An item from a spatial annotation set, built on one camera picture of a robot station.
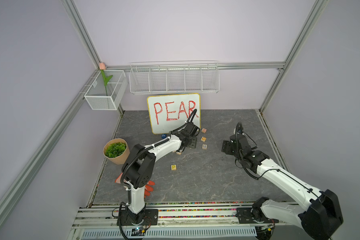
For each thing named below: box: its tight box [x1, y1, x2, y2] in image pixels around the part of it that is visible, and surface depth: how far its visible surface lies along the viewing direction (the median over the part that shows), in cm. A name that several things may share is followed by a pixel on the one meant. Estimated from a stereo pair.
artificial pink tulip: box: [99, 62, 113, 96], surface depth 92 cm
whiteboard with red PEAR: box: [147, 93, 201, 135], surface depth 100 cm
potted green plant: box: [103, 138, 130, 165], surface depth 88 cm
